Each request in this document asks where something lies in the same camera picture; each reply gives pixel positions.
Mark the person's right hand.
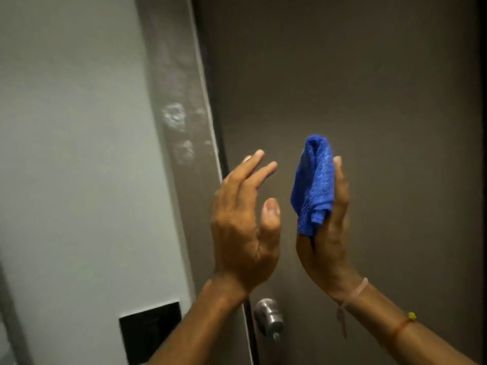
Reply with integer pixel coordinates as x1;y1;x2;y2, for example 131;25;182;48
295;156;363;303

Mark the person's right forearm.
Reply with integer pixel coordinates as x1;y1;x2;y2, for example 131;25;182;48
331;279;478;365

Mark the person's left hand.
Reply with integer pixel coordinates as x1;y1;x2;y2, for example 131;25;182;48
210;150;282;299

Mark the grey door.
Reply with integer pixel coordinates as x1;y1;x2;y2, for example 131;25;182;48
192;0;487;365

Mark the silver door knob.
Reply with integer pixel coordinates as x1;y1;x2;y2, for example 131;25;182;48
254;298;285;340

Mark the black wall switch plate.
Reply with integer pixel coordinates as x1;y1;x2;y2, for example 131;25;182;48
119;301;182;365

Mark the blue microfiber cloth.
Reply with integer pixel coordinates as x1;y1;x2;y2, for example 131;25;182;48
290;135;336;237

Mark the pink thread wristband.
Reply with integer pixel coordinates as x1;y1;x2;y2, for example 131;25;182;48
336;277;369;340

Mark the grey door frame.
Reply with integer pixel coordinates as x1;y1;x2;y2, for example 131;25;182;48
133;0;255;365

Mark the orange beaded thread bracelet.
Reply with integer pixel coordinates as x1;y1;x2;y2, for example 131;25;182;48
390;312;418;344

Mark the person's left forearm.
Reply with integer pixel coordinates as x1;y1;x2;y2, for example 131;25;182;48
146;279;250;365

